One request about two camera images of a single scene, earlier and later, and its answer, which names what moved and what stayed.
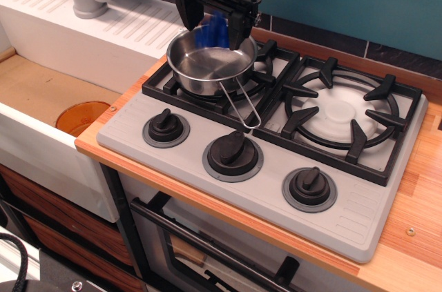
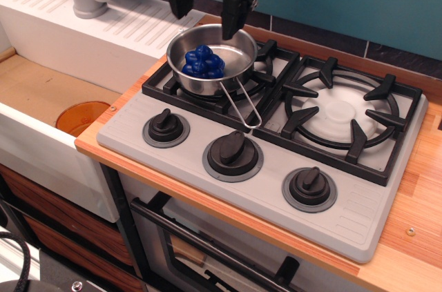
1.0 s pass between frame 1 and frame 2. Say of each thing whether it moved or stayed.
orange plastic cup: stayed
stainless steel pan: stayed
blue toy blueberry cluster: moved
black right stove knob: stayed
